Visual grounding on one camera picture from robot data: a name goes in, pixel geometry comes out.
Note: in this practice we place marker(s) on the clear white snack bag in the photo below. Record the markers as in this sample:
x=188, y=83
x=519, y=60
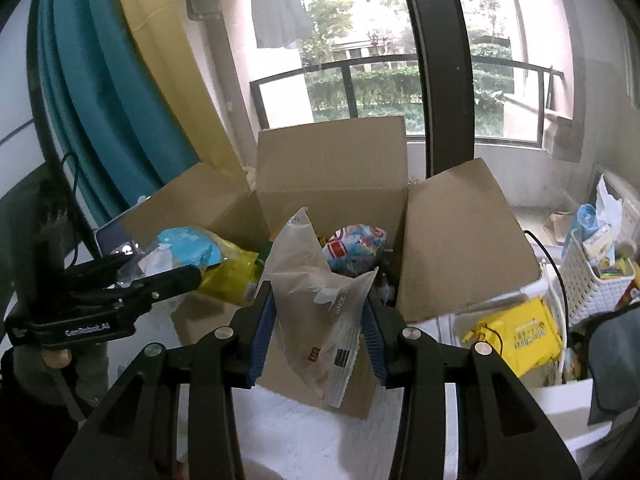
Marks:
x=319, y=312

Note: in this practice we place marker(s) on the yellow snack bag in box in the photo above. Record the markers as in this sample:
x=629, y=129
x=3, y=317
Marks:
x=235, y=278

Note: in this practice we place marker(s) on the brown cardboard box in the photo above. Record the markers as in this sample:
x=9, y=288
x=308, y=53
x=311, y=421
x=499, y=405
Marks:
x=455, y=240

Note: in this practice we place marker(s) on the teal curtain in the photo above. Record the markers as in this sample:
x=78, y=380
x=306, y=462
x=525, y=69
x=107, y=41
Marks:
x=105, y=107

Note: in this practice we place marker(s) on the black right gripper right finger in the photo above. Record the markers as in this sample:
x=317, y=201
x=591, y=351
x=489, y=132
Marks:
x=502, y=431

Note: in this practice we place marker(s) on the white plastic basket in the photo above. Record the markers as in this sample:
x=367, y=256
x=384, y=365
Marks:
x=588, y=295

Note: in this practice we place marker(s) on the yellow curtain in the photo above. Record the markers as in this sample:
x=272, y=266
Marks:
x=165, y=49

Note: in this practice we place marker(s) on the blue white snack bag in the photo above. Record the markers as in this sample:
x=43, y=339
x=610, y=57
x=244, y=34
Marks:
x=172, y=249

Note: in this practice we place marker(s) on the shrimp flakes snack bag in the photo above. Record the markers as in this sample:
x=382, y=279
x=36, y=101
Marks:
x=354, y=249

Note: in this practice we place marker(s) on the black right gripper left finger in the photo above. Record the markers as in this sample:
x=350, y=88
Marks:
x=132, y=434

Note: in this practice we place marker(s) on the gloved left hand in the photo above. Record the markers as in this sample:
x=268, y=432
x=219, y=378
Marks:
x=53, y=375

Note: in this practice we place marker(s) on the tablet showing clock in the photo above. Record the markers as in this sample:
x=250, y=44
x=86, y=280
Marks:
x=113, y=237

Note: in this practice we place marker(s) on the yellow snack pack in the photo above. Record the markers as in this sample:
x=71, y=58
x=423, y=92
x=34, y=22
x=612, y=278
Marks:
x=525, y=336

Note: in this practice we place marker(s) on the black window frame post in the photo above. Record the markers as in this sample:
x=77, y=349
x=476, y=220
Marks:
x=442, y=46

